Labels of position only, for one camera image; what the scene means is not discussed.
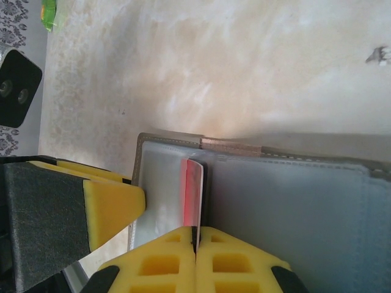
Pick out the black plastic card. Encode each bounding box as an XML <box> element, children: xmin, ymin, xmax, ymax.
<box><xmin>200</xmin><ymin>161</ymin><xmax>212</xmax><ymax>228</ymax></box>

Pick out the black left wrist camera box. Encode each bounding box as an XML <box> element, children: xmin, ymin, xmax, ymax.
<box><xmin>0</xmin><ymin>48</ymin><xmax>43</xmax><ymax>129</ymax></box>

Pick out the red VIP card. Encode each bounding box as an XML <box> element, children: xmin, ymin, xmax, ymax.
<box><xmin>179</xmin><ymin>157</ymin><xmax>206</xmax><ymax>247</ymax></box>

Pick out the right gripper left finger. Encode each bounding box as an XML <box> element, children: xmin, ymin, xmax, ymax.
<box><xmin>87</xmin><ymin>225</ymin><xmax>197</xmax><ymax>293</ymax></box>

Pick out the grey card holder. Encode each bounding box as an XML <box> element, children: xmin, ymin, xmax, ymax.
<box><xmin>128</xmin><ymin>131</ymin><xmax>391</xmax><ymax>293</ymax></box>

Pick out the small green candy packet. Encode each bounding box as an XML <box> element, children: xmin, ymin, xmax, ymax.
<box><xmin>41</xmin><ymin>0</ymin><xmax>67</xmax><ymax>33</ymax></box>

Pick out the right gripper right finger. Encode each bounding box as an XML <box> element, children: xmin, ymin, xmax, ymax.
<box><xmin>195</xmin><ymin>225</ymin><xmax>306</xmax><ymax>293</ymax></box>

